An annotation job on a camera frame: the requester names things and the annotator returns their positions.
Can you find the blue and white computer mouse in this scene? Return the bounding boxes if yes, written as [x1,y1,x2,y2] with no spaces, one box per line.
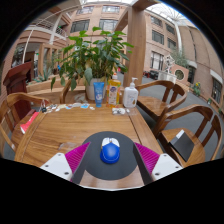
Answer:
[99,136,121,165]

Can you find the wooden armchair with notebook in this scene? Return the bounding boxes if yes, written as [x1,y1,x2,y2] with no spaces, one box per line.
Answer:
[156,104,223,168]

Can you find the wooden armchair with red item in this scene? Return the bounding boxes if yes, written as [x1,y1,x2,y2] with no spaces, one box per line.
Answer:
[0,92,51,158]

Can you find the small white packet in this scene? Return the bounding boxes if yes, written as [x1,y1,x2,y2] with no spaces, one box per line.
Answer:
[111,107,127,116]

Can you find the round dark grey mouse pad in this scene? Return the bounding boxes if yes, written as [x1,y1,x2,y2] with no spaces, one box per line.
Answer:
[79,131,148,181]

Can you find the yellow flowering plant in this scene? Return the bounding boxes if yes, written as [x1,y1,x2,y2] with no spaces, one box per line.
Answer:
[191,82,203,98]

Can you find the wooden armchair behind plant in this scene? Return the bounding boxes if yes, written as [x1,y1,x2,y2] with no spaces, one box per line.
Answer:
[59,78,89,104]

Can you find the white pump bottle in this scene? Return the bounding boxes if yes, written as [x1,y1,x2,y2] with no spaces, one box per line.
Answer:
[122,77,139,109]

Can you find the blue squeeze tube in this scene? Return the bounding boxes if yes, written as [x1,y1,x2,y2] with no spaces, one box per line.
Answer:
[92,81,106,109]

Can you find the dark red wooden lectern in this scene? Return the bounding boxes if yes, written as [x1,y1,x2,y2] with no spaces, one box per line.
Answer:
[3,60,34,121]

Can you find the green potted plant white pot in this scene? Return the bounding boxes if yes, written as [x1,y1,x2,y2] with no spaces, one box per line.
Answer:
[50,26,135,101]

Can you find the empty wooden armchair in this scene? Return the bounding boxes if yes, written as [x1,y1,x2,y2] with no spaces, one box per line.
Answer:
[134,79,189,135]

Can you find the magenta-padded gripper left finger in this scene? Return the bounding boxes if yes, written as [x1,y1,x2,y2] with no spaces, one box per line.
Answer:
[39,141,92,185]

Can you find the black notebook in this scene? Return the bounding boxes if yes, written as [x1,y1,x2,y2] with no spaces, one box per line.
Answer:
[169,129,196,163]

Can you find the white statue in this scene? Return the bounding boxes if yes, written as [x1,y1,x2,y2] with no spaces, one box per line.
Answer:
[164,54,176,75]

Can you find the yellow liquid bottle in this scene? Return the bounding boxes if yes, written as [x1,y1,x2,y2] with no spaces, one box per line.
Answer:
[106,72,122,108]

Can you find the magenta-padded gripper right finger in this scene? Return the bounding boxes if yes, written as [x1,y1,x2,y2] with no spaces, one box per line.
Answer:
[132,142,184,185]

